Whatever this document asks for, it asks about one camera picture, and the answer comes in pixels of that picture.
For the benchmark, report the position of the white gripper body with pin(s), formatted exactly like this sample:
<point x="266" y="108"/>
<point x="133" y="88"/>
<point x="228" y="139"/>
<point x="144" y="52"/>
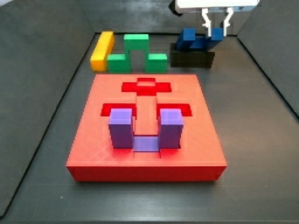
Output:
<point x="188" y="6"/>

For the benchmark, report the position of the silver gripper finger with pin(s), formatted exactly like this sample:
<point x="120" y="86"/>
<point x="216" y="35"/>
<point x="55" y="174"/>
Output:
<point x="228" y="11"/>
<point x="205" y="24"/>

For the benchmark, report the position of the blue U-shaped block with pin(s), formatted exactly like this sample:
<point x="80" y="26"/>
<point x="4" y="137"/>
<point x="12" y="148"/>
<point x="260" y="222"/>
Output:
<point x="189" y="42"/>

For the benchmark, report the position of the yellow long rectangular block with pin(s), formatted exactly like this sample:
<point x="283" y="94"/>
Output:
<point x="103" y="49"/>

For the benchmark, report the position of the green arch-shaped block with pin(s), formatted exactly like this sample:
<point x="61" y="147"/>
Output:
<point x="136" y="57"/>

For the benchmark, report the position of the red slotted base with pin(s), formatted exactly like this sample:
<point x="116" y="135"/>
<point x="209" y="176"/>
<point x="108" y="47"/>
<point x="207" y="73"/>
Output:
<point x="96" y="162"/>

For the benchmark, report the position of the purple U-shaped block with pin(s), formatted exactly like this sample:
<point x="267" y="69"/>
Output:
<point x="147" y="133"/>

